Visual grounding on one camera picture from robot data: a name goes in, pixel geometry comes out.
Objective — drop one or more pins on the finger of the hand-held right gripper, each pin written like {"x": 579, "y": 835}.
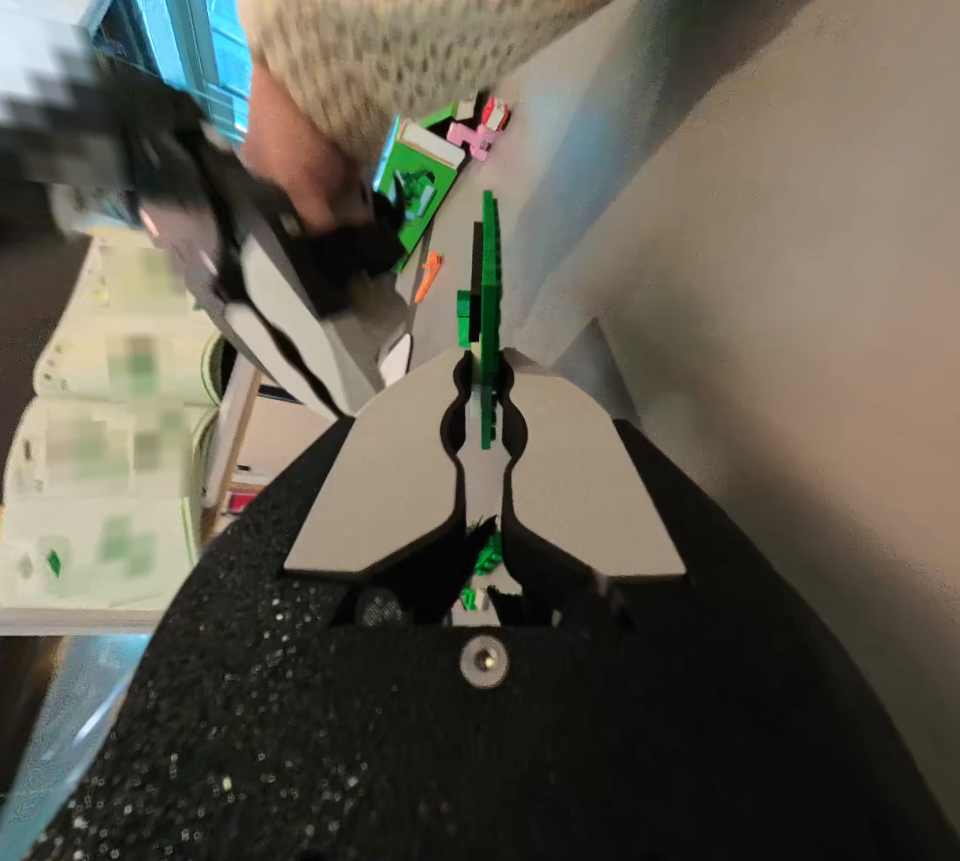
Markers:
{"x": 300, "y": 298}
{"x": 262, "y": 347}

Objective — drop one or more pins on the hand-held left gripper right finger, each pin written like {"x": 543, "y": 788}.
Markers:
{"x": 592, "y": 493}

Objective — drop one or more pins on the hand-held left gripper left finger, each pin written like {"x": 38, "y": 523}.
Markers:
{"x": 382, "y": 486}

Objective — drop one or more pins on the green lego baseplate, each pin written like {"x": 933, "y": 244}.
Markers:
{"x": 491, "y": 291}

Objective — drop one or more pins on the pile of green lego pieces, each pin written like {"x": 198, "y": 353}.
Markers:
{"x": 487, "y": 561}

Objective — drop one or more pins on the orange lego piece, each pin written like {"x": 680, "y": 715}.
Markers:
{"x": 427, "y": 276}

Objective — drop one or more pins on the pink lego piece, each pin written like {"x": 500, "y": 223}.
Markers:
{"x": 469, "y": 137}

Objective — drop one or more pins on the red and white lego piece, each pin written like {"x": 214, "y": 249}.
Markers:
{"x": 496, "y": 112}

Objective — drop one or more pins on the person's right hand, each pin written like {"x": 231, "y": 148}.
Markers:
{"x": 300, "y": 163}

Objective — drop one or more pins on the pale green instruction booklet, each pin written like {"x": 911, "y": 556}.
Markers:
{"x": 67, "y": 362}

